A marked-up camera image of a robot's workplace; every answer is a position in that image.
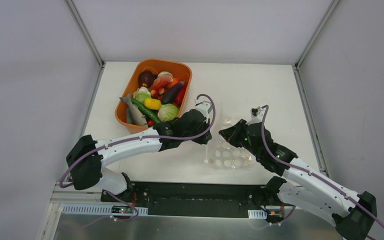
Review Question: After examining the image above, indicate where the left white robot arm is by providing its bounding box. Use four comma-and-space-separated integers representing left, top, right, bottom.
66, 101, 214, 203

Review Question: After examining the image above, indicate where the purple toy eggplant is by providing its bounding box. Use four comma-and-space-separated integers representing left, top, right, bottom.
161, 81, 185, 105

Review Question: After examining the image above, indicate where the grey toy fish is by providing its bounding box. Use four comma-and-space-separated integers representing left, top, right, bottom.
119, 94, 148, 127

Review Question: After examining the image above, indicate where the yellow toy corn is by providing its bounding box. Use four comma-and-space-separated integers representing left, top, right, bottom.
143, 98, 162, 111

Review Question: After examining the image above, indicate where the green toy cabbage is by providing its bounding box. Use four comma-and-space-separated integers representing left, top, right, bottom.
157, 103, 179, 122

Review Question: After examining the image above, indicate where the clear zip top bag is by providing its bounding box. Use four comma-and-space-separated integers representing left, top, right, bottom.
204, 103, 255, 170

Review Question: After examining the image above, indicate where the green toy cucumber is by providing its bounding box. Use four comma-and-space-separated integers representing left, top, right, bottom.
130, 98, 161, 124

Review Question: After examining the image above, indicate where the orange plastic bin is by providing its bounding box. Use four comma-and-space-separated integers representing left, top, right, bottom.
115, 58, 193, 134

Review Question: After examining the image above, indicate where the white toy cauliflower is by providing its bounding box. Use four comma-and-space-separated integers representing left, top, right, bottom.
133, 86, 152, 103

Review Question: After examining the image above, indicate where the toy watermelon slice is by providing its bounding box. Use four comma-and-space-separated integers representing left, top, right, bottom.
149, 74, 173, 91

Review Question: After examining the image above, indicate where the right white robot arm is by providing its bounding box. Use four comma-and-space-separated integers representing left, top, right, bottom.
218, 118, 377, 240

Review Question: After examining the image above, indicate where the dark red toy apple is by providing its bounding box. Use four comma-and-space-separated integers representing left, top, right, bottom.
137, 70, 155, 89

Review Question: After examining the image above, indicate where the red toy chili pepper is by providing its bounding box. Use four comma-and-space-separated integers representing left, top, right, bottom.
175, 87, 186, 105

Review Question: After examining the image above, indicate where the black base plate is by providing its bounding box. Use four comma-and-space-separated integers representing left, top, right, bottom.
117, 181, 281, 218

